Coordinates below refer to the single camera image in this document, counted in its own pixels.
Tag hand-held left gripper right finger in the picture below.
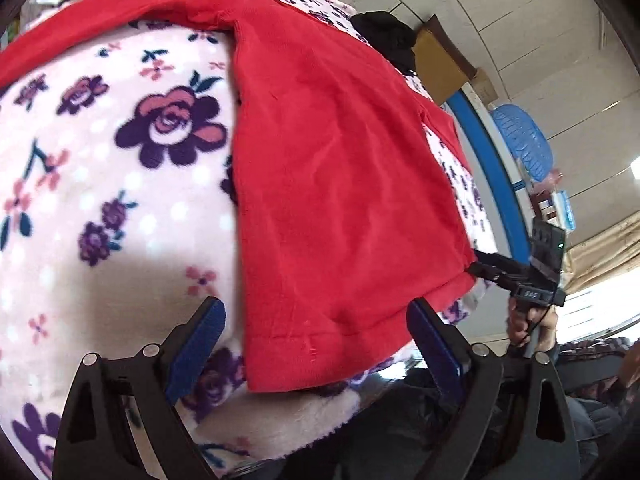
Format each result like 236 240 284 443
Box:
406 299 581 480

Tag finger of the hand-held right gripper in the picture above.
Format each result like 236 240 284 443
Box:
467 252 531 289

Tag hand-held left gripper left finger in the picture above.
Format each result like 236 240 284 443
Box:
59 296 227 480

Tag red garment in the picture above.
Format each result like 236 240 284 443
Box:
0 0 478 393

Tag person's right hand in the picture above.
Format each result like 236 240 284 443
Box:
506 302 559 357

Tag blue and white tissue packet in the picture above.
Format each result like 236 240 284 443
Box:
552 190 577 232

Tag beige curtain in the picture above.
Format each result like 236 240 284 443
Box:
562 210 640 293

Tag window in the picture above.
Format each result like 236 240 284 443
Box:
555 275 640 346

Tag pink thermos bottle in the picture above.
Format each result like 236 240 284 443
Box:
530 170 562 197

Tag white and blue chest freezer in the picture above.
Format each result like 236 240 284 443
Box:
440 84 533 271

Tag person's dark clothing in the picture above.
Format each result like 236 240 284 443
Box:
240 360 506 480

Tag pink floral blanket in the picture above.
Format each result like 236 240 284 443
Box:
0 0 501 480

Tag brown cardboard box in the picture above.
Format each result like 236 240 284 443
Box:
412 15 477 107

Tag black garment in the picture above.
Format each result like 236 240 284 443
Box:
350 10 417 75

